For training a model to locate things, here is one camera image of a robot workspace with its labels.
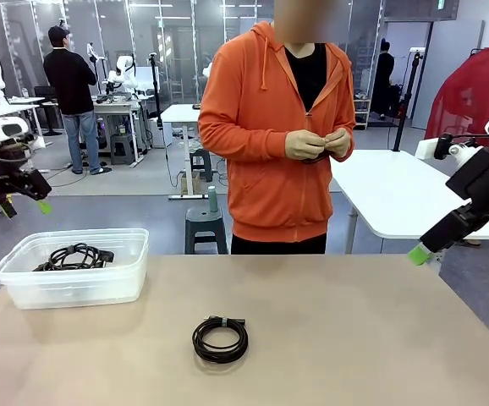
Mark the green bottle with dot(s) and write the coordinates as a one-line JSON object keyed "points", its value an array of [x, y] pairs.
{"points": [[212, 199]]}

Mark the white standing desk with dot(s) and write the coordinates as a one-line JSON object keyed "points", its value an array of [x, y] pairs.
{"points": [[181, 113]]}

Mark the man in black jacket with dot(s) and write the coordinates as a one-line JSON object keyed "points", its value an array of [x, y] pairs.
{"points": [[69, 84]]}

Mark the person in orange hoodie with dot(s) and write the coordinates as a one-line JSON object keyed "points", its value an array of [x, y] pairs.
{"points": [[270, 190]]}

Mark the white table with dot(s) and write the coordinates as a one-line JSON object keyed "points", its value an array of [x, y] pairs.
{"points": [[388, 190]]}

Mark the wooden shoe rack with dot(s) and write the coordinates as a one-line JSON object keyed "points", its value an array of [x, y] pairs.
{"points": [[363, 114]]}

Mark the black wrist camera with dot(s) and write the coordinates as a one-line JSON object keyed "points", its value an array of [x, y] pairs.
{"points": [[442, 147]]}

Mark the black tripod stand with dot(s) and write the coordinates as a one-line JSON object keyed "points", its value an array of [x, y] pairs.
{"points": [[409, 93]]}

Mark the person in black clothes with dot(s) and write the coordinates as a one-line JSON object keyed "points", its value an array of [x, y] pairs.
{"points": [[384, 72]]}

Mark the cardboard box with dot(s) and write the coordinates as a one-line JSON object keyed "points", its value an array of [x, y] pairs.
{"points": [[196, 179]]}

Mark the person's left hand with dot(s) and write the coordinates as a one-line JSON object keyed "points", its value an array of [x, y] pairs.
{"points": [[339, 143]]}

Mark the person's right hand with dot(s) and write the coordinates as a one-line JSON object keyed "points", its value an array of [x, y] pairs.
{"points": [[303, 144]]}

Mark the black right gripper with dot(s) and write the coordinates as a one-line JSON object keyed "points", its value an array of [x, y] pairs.
{"points": [[485, 182]]}

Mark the mannequin with red cape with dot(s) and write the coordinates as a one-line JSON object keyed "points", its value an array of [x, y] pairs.
{"points": [[468, 93]]}

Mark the grey plastic stool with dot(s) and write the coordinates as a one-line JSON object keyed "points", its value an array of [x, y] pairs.
{"points": [[122, 148], [202, 165]]}

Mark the clear plastic storage box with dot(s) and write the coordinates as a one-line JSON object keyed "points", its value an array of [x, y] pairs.
{"points": [[75, 287]]}

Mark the dark green plastic stool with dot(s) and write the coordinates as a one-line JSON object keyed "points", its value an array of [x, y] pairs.
{"points": [[204, 222]]}

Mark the person's right forearm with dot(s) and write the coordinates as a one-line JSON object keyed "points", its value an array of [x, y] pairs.
{"points": [[261, 144]]}

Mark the black camera stand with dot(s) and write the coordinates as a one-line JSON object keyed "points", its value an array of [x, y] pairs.
{"points": [[155, 84]]}

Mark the workbench with robot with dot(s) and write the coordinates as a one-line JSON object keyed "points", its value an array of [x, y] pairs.
{"points": [[113, 108]]}

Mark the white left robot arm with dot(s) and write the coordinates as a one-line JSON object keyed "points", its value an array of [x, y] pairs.
{"points": [[9, 129]]}

